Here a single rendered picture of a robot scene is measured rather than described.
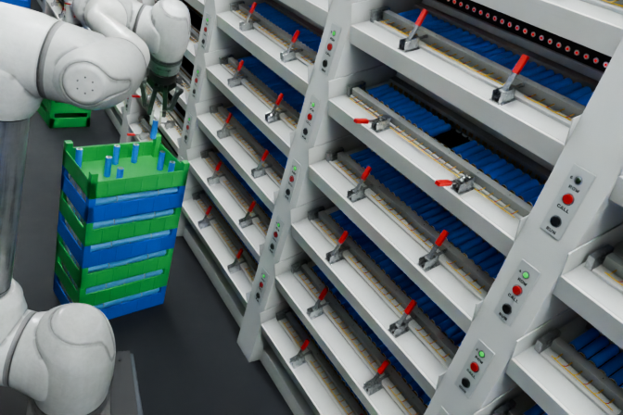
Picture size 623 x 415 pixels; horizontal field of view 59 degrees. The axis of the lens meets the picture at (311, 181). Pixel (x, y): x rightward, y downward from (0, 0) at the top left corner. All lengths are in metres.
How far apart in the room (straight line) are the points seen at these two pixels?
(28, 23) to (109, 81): 0.15
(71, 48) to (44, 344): 0.58
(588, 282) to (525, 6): 0.47
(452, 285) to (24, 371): 0.86
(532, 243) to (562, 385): 0.25
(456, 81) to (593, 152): 0.30
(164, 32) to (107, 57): 0.55
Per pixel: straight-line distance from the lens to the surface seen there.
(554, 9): 1.01
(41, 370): 1.25
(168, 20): 1.47
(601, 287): 1.01
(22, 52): 0.98
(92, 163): 1.80
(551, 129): 1.01
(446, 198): 1.13
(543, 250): 1.01
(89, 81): 0.92
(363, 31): 1.31
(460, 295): 1.17
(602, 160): 0.95
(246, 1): 2.00
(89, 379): 1.26
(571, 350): 1.11
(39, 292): 2.05
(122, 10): 1.49
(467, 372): 1.17
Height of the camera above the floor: 1.35
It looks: 26 degrees down
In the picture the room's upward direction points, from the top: 17 degrees clockwise
